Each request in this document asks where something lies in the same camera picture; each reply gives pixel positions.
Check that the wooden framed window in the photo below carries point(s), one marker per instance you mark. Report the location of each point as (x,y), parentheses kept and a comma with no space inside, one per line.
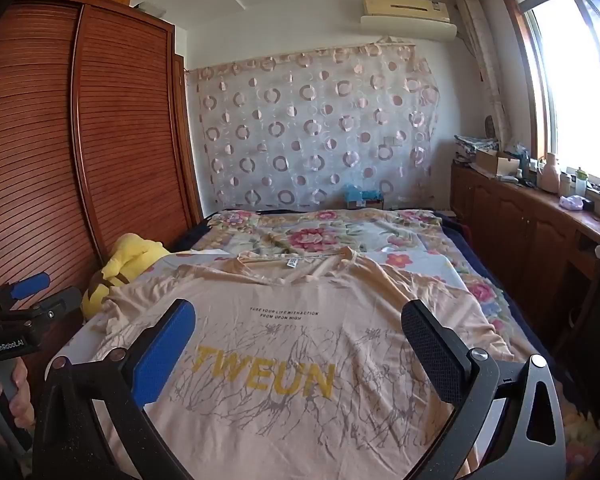
(570,85)

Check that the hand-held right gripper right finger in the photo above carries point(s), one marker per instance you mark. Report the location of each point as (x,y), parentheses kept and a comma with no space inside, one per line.
(430,350)

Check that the person's left hand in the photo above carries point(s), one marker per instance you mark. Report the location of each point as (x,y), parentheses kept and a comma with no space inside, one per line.
(24,400)

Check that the beige printed t-shirt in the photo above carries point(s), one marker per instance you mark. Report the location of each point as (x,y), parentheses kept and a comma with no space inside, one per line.
(280,310)

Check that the wall air conditioner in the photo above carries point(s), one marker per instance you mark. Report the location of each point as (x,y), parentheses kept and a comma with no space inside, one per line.
(405,6)

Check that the sheer circle pattern curtain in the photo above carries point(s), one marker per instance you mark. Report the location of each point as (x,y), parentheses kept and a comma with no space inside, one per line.
(305,135)

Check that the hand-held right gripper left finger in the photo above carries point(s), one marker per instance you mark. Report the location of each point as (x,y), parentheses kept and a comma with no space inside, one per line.
(164,352)

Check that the white air deflector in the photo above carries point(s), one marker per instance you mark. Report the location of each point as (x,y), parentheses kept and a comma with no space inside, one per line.
(410,30)

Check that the low wooden cabinet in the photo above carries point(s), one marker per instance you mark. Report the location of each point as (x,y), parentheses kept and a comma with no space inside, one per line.
(520,225)

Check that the white jar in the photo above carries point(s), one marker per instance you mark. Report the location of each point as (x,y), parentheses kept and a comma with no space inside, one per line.
(566,185)

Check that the yellow plush toy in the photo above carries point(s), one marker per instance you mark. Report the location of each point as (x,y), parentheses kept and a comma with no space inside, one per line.
(125,260)

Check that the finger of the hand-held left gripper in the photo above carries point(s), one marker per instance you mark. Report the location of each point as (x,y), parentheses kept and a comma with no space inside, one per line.
(62,300)
(30,284)

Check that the floral blanket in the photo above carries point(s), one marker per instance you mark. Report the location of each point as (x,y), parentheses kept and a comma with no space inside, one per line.
(305,235)

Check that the pale patterned window curtain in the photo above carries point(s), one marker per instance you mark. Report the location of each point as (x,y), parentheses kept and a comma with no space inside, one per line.
(485,60)

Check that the stack of folded cloths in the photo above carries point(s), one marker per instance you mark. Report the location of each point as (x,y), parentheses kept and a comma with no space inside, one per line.
(472,144)

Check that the small printed cardboard box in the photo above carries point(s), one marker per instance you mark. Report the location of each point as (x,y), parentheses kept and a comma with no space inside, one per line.
(367,205)

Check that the white strawberry print sheet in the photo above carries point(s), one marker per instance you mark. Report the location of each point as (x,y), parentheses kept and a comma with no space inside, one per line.
(420,265)

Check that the wooden slatted wardrobe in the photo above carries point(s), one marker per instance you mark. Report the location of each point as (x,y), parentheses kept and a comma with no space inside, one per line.
(120,135)

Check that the small white cloth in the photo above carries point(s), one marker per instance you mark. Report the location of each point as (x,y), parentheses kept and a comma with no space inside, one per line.
(572,202)

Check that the blue plastic bag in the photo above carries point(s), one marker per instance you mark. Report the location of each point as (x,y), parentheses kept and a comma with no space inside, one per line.
(360,192)

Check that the pink kettle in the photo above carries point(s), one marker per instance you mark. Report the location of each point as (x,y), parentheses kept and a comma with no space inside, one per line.
(549,175)

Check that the green capped bottle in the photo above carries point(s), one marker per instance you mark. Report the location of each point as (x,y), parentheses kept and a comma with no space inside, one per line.
(581,182)

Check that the black chair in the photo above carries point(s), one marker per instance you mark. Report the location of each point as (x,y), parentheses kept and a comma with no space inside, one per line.
(592,255)

